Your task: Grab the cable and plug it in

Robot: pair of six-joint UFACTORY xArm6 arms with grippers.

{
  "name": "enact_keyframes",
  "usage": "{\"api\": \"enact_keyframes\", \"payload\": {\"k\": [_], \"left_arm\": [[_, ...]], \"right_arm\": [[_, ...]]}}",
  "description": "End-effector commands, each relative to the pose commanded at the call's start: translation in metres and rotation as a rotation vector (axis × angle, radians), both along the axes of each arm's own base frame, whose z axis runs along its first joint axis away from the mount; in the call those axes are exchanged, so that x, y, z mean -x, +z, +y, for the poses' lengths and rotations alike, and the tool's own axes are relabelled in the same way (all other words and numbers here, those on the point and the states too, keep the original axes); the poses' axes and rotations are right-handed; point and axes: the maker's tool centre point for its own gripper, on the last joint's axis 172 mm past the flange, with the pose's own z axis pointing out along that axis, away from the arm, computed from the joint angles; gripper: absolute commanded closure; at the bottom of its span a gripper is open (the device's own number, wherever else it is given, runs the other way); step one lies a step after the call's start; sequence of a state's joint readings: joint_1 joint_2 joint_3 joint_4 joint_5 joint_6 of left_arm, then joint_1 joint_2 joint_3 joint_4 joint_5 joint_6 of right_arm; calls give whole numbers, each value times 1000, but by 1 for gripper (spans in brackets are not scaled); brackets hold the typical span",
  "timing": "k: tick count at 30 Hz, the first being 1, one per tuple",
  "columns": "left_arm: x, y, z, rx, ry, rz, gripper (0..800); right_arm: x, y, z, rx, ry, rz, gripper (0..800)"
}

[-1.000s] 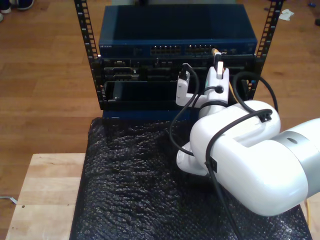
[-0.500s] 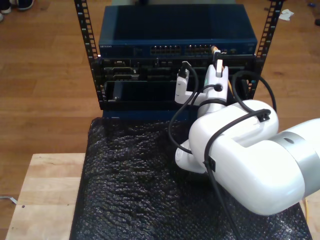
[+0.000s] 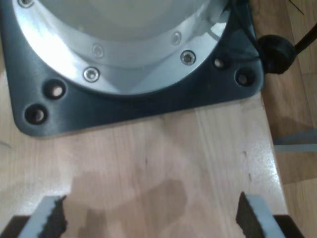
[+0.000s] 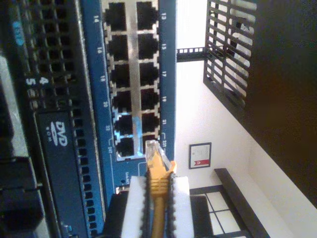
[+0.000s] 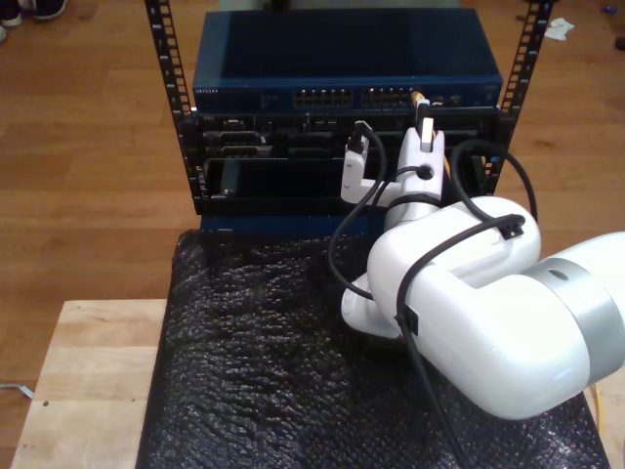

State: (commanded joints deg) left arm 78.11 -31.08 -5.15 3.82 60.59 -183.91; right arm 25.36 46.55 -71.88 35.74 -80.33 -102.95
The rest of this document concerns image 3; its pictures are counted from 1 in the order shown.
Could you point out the grey flat strip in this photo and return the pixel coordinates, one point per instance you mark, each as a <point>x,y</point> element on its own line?
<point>294,142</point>

